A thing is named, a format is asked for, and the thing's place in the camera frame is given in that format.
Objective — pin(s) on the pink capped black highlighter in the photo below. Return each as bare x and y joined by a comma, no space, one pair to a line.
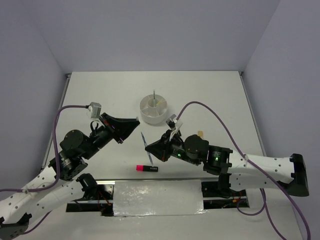
146,168

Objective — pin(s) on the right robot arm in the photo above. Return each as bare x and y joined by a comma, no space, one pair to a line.
235,171

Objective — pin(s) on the silver foil taped panel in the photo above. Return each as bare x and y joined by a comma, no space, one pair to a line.
158,198

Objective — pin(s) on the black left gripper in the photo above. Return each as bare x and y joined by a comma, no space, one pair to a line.
123,126

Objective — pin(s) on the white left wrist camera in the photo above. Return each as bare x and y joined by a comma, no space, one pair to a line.
94,110

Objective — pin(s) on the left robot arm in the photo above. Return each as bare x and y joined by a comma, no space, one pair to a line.
62,180

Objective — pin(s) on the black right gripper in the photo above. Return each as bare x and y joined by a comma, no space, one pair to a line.
160,149

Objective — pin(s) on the green clear pen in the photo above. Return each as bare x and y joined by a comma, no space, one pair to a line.
154,98

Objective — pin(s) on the blue clear pen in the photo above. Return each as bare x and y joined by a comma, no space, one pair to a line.
145,145

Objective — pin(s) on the white round compartment organizer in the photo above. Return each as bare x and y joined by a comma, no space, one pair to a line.
151,114

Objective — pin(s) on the tan small eraser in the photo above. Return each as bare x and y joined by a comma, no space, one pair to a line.
200,133

